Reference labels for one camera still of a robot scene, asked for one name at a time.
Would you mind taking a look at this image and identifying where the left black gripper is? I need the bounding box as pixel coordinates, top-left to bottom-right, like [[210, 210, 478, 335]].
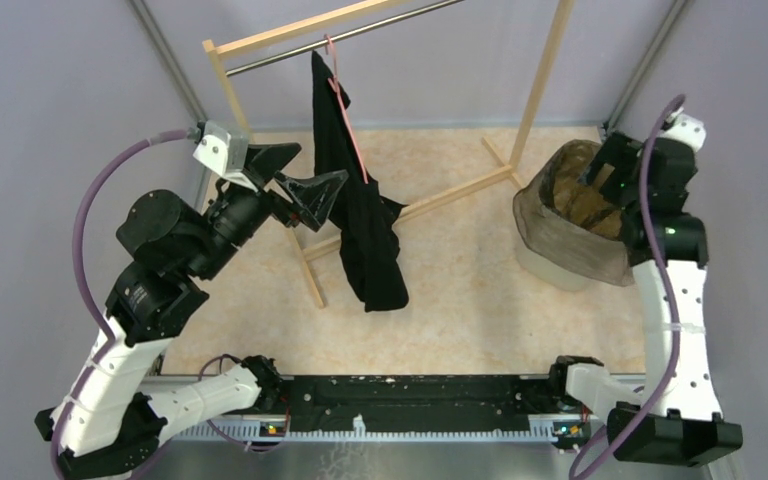
[[190, 141, 350, 279]]

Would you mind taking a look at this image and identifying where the dark translucent trash bag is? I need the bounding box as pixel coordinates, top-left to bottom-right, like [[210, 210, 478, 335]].
[[512, 140, 634, 287]]

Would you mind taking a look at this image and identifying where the beige plastic trash bin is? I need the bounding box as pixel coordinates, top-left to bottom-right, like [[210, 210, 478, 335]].
[[515, 243, 595, 292]]

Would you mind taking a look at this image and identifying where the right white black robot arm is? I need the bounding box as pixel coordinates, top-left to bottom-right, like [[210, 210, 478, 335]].
[[546, 122, 743, 467]]

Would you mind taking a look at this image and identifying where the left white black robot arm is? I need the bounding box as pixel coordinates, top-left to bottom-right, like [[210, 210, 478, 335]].
[[35, 143, 348, 479]]

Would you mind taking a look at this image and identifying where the black t-shirt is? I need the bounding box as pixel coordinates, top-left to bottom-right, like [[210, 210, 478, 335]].
[[310, 52, 409, 313]]

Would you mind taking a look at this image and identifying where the wooden clothes rack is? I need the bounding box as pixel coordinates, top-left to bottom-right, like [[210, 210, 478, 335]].
[[198, 1, 574, 297]]

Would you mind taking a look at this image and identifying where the metal hanging rod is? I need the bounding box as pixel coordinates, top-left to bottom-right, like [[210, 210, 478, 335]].
[[225, 0, 462, 77]]

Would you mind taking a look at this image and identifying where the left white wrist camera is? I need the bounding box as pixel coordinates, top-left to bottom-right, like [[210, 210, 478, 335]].
[[193, 120, 257, 192]]

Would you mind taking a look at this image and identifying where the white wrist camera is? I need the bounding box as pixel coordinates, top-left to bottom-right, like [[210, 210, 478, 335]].
[[193, 120, 257, 192], [659, 110, 707, 153]]

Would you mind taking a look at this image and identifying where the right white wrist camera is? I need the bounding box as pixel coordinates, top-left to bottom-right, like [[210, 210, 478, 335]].
[[659, 110, 707, 153]]

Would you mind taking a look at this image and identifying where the pink wire hanger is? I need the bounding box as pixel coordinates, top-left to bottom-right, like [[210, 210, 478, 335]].
[[323, 34, 369, 185]]

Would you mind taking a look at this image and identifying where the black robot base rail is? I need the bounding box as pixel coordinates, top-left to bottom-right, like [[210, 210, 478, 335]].
[[267, 375, 584, 434]]

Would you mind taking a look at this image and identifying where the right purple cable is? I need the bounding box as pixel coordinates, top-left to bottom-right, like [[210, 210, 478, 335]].
[[568, 93, 689, 480]]

